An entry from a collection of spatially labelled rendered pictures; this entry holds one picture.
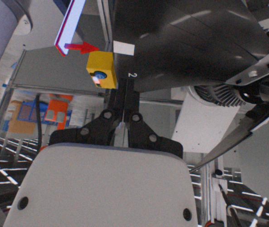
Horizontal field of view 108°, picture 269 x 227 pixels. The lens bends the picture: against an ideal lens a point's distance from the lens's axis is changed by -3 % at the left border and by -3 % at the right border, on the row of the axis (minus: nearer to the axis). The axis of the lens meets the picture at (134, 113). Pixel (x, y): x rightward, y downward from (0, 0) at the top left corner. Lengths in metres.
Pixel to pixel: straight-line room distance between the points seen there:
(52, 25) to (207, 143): 0.84
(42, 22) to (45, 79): 0.73
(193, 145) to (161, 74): 0.50
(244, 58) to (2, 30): 0.59
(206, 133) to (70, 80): 1.07
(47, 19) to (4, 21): 0.11
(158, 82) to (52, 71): 1.10
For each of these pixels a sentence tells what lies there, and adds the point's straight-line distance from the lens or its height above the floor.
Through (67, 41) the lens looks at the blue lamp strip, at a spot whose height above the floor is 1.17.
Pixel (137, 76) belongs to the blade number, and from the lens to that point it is 0.22.
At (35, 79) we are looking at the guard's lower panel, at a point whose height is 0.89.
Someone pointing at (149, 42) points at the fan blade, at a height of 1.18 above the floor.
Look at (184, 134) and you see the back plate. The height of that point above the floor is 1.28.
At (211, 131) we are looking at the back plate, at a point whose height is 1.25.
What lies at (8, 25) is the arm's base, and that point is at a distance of 0.56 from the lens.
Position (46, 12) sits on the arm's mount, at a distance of 0.52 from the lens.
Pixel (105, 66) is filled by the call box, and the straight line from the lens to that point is 0.47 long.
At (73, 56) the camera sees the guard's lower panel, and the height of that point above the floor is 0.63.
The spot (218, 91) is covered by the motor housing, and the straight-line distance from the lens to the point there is 0.39.
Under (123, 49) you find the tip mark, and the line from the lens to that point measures 0.19.
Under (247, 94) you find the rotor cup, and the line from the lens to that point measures 0.38.
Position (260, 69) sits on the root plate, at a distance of 0.30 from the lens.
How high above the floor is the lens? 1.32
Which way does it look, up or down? 14 degrees down
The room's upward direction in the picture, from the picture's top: 175 degrees counter-clockwise
